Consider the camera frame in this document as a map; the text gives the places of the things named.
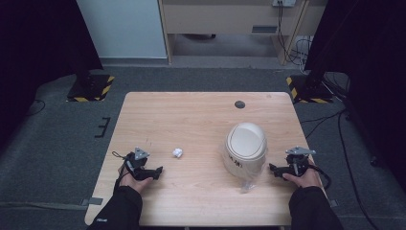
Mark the person's left hand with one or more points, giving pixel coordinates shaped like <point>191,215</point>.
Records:
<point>135,183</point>

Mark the grey power strip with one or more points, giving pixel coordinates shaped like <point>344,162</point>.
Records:
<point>283,2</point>

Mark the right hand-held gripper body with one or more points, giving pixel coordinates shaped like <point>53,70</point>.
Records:
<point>298,159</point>

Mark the white swing-lid trash can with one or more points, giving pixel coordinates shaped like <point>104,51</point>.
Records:
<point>245,147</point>

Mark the white paper ball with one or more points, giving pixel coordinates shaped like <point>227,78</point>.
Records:
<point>177,153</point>

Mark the dark curtain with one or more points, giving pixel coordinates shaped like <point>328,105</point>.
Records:
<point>367,64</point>
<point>35,57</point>

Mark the person's right hand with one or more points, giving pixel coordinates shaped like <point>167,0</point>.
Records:
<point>306,179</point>

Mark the dark round table grommet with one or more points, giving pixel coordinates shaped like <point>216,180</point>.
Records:
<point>239,104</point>

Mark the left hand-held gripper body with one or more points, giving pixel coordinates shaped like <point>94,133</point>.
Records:
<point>137,161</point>

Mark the black stand base striped edge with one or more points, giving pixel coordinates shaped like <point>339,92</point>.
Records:
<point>91,87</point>
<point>308,91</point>

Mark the light wooden desk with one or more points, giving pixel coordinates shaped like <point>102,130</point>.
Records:
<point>223,19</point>

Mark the grey floor tape strip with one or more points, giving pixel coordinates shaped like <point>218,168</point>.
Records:
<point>92,201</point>
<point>333,203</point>

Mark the clear plastic bin liner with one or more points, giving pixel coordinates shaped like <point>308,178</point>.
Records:
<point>247,186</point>

